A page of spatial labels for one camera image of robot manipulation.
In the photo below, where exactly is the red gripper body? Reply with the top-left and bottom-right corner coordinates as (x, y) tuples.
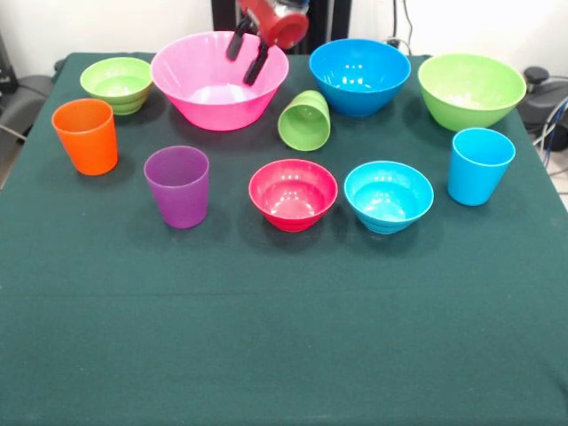
(238, 0), (310, 51)

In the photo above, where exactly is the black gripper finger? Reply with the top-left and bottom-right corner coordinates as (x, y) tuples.
(225, 18), (250, 62)
(242, 40), (271, 87)

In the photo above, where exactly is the large pink bowl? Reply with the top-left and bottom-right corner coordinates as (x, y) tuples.
(150, 31), (291, 132)

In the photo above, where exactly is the green cup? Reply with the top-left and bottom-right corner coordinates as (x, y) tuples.
(277, 90), (333, 153)

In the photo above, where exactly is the large blue bowl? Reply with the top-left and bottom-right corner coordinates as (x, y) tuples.
(309, 38), (412, 118)

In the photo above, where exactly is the small green bowl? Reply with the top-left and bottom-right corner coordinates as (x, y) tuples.
(79, 56), (154, 116)

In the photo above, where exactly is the small magenta bowl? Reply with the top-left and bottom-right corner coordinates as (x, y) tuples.
(248, 158), (339, 233)

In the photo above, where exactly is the purple cup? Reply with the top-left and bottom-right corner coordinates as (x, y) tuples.
(143, 146), (210, 230)

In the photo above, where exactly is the small cyan bowl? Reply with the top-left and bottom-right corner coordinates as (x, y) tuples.
(343, 160), (435, 235)

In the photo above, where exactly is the orange red cup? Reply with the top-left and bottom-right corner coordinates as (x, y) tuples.
(51, 98), (119, 177)

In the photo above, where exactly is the large green bowl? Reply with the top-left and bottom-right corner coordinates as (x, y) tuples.
(417, 52), (528, 133)

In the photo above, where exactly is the black device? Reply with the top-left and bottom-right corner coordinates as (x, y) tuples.
(0, 33), (19, 94)

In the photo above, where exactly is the dark green tablecloth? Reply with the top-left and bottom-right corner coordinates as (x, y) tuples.
(0, 51), (568, 426)

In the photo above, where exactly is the blue cup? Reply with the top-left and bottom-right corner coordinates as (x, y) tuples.
(446, 127), (517, 207)

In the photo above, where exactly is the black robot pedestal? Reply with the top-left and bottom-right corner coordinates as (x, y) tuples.
(210, 0), (354, 55)

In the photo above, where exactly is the tangle of cables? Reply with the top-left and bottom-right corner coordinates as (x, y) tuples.
(532, 95), (568, 196)

